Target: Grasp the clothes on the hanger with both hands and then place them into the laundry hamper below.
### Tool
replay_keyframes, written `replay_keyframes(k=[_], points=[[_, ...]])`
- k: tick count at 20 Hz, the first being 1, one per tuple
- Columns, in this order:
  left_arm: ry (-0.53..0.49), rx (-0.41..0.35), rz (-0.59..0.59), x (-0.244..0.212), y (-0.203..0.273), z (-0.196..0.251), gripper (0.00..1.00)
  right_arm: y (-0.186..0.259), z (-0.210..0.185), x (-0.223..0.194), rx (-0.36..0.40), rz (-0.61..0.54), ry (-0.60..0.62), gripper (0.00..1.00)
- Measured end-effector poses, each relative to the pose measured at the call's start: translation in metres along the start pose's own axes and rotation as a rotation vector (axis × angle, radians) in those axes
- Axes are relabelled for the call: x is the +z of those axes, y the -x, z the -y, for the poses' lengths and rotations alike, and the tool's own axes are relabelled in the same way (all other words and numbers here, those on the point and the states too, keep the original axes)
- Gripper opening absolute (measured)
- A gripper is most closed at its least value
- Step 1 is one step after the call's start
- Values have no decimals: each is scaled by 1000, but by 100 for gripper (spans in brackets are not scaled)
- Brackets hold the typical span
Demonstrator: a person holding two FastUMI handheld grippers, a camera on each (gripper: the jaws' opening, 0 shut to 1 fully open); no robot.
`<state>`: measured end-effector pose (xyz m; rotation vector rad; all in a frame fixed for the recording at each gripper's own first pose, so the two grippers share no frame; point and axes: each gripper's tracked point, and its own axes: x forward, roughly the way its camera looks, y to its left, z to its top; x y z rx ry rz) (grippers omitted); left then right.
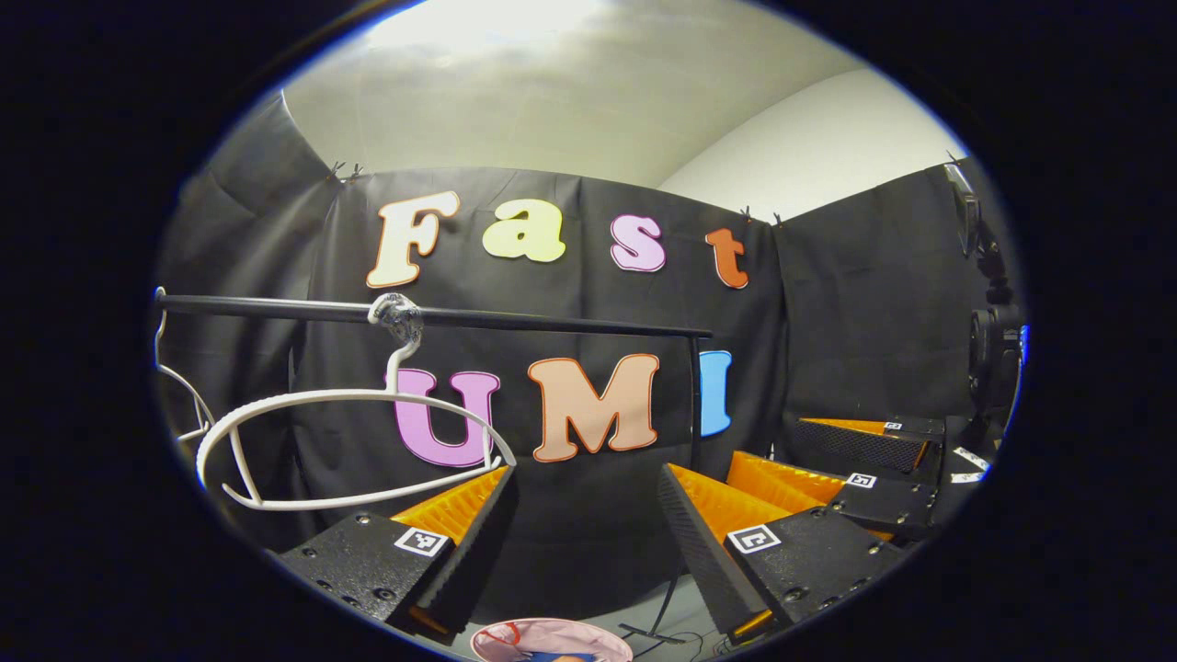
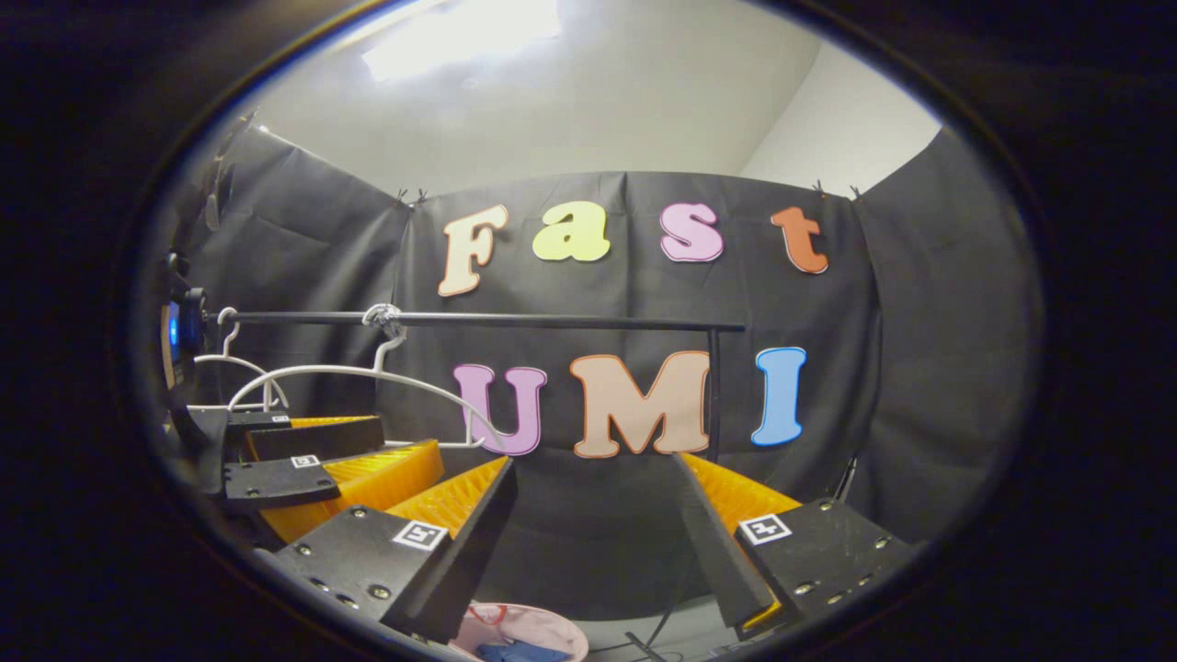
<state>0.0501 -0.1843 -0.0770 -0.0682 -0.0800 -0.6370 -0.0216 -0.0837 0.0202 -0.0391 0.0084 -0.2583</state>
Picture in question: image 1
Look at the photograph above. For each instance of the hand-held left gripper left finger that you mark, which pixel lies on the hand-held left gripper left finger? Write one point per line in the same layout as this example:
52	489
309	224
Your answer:
469	552

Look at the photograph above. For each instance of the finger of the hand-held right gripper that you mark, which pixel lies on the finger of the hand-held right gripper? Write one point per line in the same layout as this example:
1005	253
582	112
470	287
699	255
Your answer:
855	446
883	506

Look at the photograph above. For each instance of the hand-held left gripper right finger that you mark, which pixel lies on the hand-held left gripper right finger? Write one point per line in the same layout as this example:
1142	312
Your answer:
703	552

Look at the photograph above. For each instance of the pink laundry hamper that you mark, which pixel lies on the pink laundry hamper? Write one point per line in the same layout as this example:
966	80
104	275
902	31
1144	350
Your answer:
561	634

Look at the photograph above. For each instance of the white hanger with taped hook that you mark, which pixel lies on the white hanger with taped hook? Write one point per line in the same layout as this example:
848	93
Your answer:
368	394

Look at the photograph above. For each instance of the white plastic hanger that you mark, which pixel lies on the white plastic hanger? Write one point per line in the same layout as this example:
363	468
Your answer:
184	384

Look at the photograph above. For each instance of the black camera stand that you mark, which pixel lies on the black camera stand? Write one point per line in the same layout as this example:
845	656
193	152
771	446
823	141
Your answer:
998	354

